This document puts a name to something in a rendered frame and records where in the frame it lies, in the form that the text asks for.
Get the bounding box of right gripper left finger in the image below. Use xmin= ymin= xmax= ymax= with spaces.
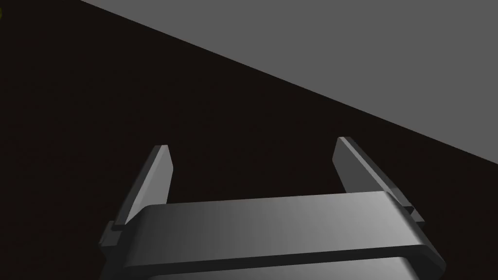
xmin=99 ymin=144 xmax=174 ymax=248

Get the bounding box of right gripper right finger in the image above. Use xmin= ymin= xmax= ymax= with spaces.
xmin=332 ymin=136 xmax=426 ymax=224

